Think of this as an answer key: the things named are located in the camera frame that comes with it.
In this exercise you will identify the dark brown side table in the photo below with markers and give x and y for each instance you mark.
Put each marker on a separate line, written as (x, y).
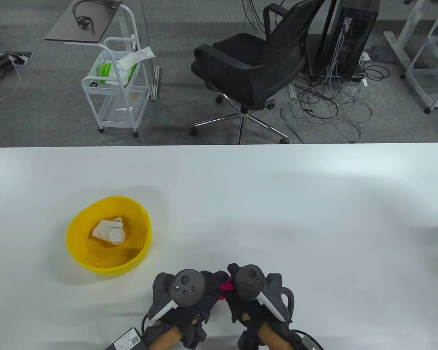
(80, 25)

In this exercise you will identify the white power strip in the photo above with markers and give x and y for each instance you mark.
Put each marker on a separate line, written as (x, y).
(365, 56)

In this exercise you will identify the white sock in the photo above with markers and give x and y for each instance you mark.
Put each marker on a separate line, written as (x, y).
(116, 220)
(107, 233)

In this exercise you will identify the person's right hand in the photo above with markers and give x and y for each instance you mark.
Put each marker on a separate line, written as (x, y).
(248, 310)

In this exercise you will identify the black computer tower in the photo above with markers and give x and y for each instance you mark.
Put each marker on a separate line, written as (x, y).
(361, 32)

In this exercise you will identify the white desk frame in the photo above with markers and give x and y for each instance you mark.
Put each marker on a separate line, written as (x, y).
(398, 43)

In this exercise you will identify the person's left forearm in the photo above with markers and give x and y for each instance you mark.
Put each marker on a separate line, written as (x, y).
(166, 339)

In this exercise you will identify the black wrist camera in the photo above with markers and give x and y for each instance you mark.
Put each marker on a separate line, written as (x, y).
(248, 339)
(195, 335)

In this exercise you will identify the pink sock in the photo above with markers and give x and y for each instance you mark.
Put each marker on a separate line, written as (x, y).
(226, 287)

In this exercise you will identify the person's left hand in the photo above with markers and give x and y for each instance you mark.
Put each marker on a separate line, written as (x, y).
(213, 282)

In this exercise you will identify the white metal rack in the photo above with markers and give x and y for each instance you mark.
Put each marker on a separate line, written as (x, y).
(423, 78)

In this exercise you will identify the black office chair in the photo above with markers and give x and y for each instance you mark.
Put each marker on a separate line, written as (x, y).
(241, 62)

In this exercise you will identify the yellow ribbed basket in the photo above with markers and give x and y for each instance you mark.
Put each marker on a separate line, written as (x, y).
(95, 251)

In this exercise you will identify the white paper sheet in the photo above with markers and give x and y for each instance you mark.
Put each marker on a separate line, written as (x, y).
(138, 56)

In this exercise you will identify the grey metal post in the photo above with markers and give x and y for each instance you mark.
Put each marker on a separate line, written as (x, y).
(148, 43)

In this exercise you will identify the green and white wipes pack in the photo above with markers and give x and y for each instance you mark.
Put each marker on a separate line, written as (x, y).
(105, 71)

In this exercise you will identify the black box with white label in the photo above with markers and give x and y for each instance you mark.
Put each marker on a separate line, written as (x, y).
(126, 341)
(310, 344)

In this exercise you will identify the floor socket box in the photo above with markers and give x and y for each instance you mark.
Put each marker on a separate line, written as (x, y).
(22, 58)

